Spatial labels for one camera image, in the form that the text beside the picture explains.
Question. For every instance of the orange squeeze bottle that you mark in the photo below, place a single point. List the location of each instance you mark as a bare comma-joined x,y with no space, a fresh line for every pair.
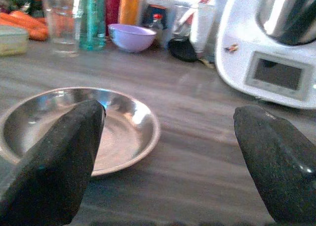
128,10

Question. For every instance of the black rounded object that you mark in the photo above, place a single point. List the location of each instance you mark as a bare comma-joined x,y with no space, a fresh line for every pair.
182,50

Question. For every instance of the round stainless steel plate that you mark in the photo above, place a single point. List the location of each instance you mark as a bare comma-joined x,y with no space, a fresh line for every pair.
128,137

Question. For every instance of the teal water bottle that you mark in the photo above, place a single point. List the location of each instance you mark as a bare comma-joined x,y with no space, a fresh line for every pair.
92,21

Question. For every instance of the white kitchen cooking machine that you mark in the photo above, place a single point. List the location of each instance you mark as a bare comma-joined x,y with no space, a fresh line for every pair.
242,68

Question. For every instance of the dark red canister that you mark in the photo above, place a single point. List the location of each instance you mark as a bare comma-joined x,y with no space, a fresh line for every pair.
113,11

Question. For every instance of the clear drinking glass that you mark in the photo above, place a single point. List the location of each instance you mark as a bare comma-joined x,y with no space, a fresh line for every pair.
61,21

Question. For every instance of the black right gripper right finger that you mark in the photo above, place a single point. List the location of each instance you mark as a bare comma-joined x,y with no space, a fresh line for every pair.
281,166

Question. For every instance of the small clear plastic food container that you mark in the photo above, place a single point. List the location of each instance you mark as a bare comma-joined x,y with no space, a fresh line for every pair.
12,42

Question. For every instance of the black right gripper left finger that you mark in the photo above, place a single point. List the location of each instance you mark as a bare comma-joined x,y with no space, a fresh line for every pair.
56,161

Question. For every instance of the white tube package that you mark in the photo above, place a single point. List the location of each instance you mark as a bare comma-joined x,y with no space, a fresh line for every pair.
203,28

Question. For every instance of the clear plastic measuring cup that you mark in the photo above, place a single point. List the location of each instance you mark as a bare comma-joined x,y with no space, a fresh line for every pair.
181,21

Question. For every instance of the small red-capped sauce bottle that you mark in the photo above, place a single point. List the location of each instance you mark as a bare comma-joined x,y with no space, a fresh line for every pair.
158,26

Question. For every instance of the orange carrot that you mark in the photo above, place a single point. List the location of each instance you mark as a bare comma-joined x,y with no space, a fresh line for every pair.
37,33
27,20

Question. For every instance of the small purple plastic bowl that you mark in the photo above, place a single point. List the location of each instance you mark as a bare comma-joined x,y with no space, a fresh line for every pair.
132,39

